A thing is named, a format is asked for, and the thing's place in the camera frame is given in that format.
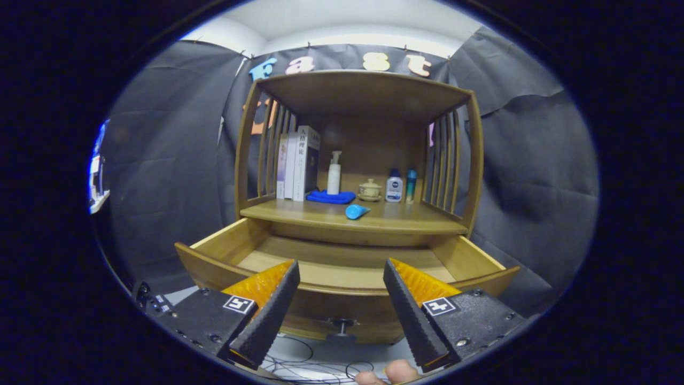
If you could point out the wooden cabinet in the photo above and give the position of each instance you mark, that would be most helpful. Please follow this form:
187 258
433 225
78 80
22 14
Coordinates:
368 91

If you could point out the wooden drawer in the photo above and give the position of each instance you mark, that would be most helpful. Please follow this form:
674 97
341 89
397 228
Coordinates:
342 310

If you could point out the thick white dark-cover book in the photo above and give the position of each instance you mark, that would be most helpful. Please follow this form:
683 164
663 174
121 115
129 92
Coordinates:
305 166

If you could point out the thin lilac book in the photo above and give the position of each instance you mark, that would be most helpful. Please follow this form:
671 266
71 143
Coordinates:
281 168

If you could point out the beige lidded teacup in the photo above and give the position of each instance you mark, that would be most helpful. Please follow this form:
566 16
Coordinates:
370 191

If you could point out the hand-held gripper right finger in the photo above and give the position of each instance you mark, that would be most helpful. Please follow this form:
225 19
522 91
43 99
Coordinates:
409 315

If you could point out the blue folded cloth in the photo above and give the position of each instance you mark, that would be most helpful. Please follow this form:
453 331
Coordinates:
328 197

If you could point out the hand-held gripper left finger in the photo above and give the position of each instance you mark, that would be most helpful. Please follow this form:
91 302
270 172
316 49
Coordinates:
267 315

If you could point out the white bottle blue cap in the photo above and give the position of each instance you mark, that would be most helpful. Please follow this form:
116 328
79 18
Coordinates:
394 190

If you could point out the blue white cosmetic tube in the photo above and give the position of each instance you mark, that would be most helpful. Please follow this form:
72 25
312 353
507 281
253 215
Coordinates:
354 212

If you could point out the wooden countertop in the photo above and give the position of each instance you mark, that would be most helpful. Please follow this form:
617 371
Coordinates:
406 216

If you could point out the purple blue printed box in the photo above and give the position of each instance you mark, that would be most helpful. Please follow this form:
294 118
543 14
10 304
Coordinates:
101 139

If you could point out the teal slim bottle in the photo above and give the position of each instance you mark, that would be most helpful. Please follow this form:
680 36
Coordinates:
410 184

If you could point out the white pump bottle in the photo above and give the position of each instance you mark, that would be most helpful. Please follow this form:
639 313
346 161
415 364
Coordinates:
334 179

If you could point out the thin white book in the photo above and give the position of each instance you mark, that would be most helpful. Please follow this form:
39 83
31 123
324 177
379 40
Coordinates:
290 168

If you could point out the black box device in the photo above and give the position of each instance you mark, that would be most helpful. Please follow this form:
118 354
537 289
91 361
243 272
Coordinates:
152 302

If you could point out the white wall shelf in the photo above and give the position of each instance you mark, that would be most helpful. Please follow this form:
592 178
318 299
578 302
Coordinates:
99 202

